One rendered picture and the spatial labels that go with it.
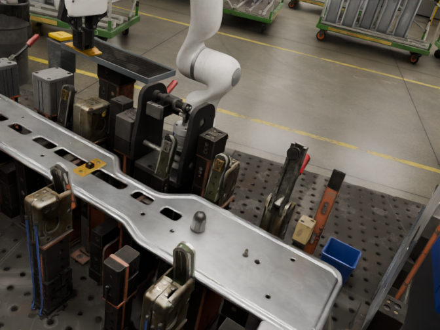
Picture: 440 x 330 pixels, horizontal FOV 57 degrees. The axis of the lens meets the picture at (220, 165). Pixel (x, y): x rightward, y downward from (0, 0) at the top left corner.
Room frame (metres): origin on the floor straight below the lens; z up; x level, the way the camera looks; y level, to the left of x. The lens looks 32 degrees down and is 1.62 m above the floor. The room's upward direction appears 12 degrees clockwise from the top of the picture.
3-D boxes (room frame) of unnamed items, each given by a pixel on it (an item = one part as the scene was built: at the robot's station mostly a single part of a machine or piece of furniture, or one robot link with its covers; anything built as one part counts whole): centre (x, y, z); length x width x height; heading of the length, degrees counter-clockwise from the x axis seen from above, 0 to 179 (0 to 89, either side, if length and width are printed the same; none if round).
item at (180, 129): (1.00, 0.15, 0.94); 0.18 x 0.13 x 0.49; 65
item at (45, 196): (0.67, 0.35, 0.87); 0.12 x 0.09 x 0.35; 155
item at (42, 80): (1.15, 0.55, 0.90); 0.13 x 0.10 x 0.41; 155
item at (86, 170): (0.86, 0.33, 1.01); 0.08 x 0.04 x 0.01; 155
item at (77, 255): (0.87, 0.32, 0.84); 0.13 x 0.05 x 0.29; 155
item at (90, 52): (0.86, 0.35, 1.31); 0.08 x 0.04 x 0.01; 61
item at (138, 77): (1.26, 0.39, 1.16); 0.37 x 0.14 x 0.02; 65
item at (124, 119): (1.05, 0.27, 0.89); 0.13 x 0.11 x 0.38; 155
